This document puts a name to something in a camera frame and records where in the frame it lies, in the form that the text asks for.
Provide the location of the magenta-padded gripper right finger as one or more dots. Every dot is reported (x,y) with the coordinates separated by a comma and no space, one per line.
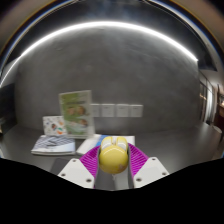
(148,170)

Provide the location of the black mouse pad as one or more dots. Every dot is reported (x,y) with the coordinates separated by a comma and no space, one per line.
(60,165)

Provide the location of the small colourful printed card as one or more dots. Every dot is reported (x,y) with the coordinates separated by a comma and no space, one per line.
(53,125)

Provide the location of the yellow computer mouse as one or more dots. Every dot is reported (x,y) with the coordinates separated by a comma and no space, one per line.
(113,158)

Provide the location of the white wall socket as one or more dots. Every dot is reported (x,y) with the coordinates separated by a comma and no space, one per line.
(122,110)
(96,110)
(108,110)
(136,110)

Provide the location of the dark framed glass partition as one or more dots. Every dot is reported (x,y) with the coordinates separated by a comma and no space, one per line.
(208,100)

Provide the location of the long ceiling light strip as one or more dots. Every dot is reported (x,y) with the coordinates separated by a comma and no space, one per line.
(100,24)

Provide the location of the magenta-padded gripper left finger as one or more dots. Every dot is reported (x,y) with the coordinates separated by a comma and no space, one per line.
(78,171)

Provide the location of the striped grey booklet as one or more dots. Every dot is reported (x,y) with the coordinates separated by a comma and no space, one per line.
(53,145)

